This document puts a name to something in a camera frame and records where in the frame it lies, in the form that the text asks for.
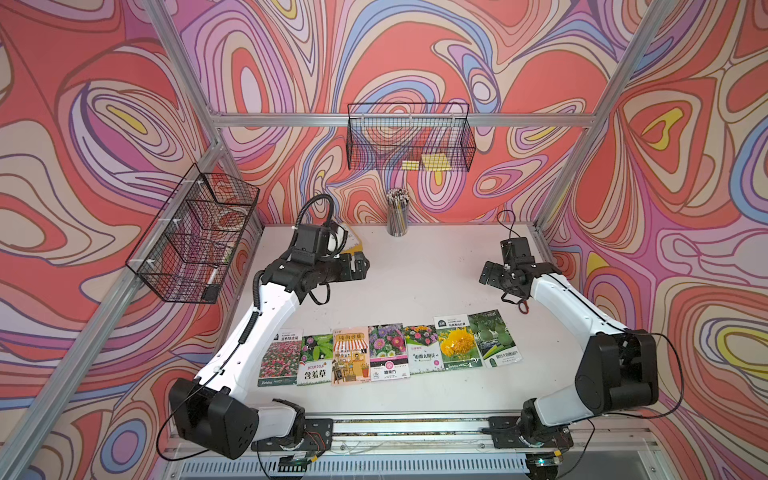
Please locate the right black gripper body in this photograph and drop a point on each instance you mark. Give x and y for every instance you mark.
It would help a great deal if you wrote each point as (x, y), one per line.
(500, 278)

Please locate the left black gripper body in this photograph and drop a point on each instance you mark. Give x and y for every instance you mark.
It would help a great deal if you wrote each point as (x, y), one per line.
(337, 270)

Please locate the green gourd seed packet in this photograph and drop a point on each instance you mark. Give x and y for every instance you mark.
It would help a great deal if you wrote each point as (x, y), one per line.
(493, 339)

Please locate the yellow sunflower seed packet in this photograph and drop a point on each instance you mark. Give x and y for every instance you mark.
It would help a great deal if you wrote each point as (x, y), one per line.
(457, 344)

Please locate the orange shop seed packet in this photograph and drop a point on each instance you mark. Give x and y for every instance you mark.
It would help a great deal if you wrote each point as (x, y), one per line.
(351, 356)

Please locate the pink flower field seed packet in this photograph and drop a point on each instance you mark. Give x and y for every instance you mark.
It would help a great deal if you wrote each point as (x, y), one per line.
(280, 363)

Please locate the chrysanthemum seed packet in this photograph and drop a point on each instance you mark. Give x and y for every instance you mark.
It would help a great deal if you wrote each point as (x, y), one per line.
(389, 358)

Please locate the white sunflowers seed packet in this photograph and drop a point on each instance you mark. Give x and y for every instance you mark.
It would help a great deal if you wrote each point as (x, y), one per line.
(424, 354)

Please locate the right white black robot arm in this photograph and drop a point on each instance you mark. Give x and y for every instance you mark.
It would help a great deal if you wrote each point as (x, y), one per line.
(618, 367)

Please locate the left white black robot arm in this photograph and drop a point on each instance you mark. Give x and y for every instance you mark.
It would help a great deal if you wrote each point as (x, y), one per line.
(210, 410)

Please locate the yellow alarm clock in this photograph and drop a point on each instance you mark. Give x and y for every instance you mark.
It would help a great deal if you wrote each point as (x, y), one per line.
(354, 243)

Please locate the clear cup of pencils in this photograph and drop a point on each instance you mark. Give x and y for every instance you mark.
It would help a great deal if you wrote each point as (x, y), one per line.
(398, 202)

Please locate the small yellow sticky notes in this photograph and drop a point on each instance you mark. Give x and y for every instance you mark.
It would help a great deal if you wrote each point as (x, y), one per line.
(410, 165)

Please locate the yellow sticky note pad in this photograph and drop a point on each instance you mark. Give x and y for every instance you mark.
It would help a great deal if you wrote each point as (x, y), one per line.
(436, 162)

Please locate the black wire basket left wall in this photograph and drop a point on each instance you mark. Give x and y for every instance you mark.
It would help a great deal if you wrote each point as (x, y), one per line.
(186, 256)

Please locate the black wire basket wall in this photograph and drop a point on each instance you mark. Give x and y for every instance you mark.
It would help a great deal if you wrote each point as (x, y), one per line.
(381, 135)
(186, 256)

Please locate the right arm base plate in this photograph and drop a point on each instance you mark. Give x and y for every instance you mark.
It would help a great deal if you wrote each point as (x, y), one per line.
(517, 432)

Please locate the black wire basket back wall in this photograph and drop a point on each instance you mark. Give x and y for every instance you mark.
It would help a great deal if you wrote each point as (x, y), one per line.
(381, 135)

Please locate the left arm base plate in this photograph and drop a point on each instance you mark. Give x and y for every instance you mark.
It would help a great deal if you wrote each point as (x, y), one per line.
(316, 435)

